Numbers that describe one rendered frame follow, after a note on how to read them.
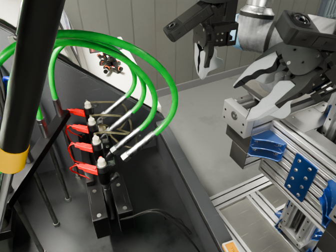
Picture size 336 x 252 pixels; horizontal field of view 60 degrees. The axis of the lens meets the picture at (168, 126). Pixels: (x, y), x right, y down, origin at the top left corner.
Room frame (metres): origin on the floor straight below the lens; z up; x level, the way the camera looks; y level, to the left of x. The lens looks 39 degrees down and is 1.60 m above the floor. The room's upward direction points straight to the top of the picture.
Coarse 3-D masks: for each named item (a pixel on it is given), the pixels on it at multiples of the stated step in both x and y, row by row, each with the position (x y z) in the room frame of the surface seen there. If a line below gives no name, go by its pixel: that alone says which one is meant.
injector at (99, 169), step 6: (96, 162) 0.46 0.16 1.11; (96, 168) 0.45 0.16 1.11; (102, 168) 0.45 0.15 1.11; (108, 168) 0.46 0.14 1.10; (102, 174) 0.45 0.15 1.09; (108, 174) 0.46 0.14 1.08; (114, 174) 0.47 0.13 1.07; (102, 180) 0.45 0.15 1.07; (108, 180) 0.45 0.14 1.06; (114, 180) 0.46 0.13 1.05; (102, 186) 0.45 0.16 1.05; (108, 186) 0.46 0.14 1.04; (108, 192) 0.45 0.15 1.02; (108, 198) 0.45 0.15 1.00; (108, 204) 0.45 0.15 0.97; (108, 210) 0.45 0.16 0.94; (114, 210) 0.46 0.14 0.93; (114, 216) 0.46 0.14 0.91
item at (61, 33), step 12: (60, 36) 0.45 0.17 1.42; (72, 36) 0.45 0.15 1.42; (84, 36) 0.46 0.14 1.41; (96, 36) 0.46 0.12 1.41; (108, 36) 0.47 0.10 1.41; (12, 48) 0.42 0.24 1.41; (132, 48) 0.48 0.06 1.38; (0, 60) 0.41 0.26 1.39; (156, 60) 0.50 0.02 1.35; (168, 84) 0.51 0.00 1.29; (168, 120) 0.50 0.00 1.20; (156, 132) 0.50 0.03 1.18
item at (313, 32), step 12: (288, 12) 0.39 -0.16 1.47; (276, 24) 0.39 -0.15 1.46; (288, 24) 0.37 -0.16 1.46; (300, 24) 0.37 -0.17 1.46; (312, 24) 0.38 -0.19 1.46; (324, 24) 0.39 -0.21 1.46; (288, 36) 0.37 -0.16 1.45; (300, 36) 0.36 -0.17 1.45; (312, 36) 0.37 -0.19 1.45; (324, 36) 0.37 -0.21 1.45; (324, 48) 0.38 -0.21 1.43
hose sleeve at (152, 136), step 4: (152, 132) 0.50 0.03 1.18; (144, 136) 0.50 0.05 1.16; (148, 136) 0.49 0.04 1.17; (152, 136) 0.49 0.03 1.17; (156, 136) 0.50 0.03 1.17; (140, 140) 0.49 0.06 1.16; (144, 140) 0.49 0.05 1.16; (148, 140) 0.49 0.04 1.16; (136, 144) 0.49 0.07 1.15; (140, 144) 0.48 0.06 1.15; (144, 144) 0.48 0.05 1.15; (132, 148) 0.48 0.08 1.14; (136, 148) 0.48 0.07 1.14; (140, 148) 0.48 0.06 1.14; (128, 152) 0.48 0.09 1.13; (132, 152) 0.47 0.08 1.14; (136, 152) 0.48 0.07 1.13
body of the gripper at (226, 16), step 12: (204, 0) 0.65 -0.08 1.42; (216, 0) 0.64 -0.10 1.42; (228, 0) 0.66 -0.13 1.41; (216, 12) 0.66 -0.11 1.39; (228, 12) 0.67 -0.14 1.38; (204, 24) 0.65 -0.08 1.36; (216, 24) 0.65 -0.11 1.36; (228, 24) 0.65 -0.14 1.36; (204, 36) 0.64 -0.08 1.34; (216, 36) 0.66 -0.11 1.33; (228, 36) 0.65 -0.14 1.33
